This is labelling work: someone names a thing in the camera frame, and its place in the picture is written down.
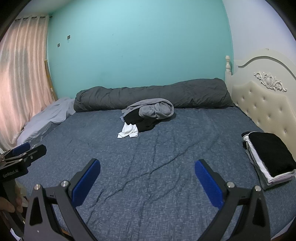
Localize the crumpled black garment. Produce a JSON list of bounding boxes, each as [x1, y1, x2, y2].
[[123, 110, 160, 133]]

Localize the dark grey rolled duvet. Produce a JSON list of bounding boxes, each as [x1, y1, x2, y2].
[[73, 78, 234, 113]]

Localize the person's left hand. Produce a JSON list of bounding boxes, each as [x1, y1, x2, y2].
[[0, 197, 23, 214]]

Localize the wooden trim strip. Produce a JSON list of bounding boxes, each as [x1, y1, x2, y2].
[[44, 60, 58, 102]]

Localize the light grey sheet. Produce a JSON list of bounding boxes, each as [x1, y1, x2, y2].
[[17, 97, 77, 149]]

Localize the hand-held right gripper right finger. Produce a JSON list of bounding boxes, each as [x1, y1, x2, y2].
[[194, 159, 271, 241]]

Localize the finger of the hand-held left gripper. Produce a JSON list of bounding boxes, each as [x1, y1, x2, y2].
[[23, 145, 47, 165], [13, 142, 31, 156]]

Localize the folded grey garment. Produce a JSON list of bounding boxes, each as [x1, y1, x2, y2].
[[245, 151, 292, 191]]

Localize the grey fleece garment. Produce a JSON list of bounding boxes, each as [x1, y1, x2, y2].
[[120, 98, 174, 121]]

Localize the blue patterned bed cover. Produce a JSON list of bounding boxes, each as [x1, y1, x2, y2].
[[14, 105, 296, 241]]

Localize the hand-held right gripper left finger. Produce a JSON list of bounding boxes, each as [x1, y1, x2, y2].
[[23, 158, 101, 241]]

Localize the cream tufted headboard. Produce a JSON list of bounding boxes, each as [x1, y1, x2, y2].
[[225, 49, 296, 149]]

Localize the crumpled white garment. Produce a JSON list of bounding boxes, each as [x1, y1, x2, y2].
[[117, 122, 139, 139]]

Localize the pink curtain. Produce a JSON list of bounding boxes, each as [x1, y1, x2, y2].
[[0, 15, 58, 151]]

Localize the black white-striped folded garment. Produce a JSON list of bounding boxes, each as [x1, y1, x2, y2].
[[242, 131, 253, 149]]

